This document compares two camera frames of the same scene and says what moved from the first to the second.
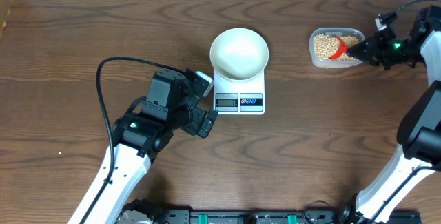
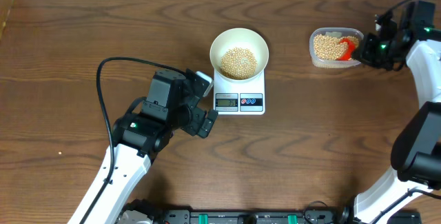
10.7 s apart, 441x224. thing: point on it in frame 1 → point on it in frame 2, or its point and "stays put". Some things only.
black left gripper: [193, 125] stays put
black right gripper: [374, 45] stays put
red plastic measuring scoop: [342, 49] → [351, 48]
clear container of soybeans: [323, 43] stays put
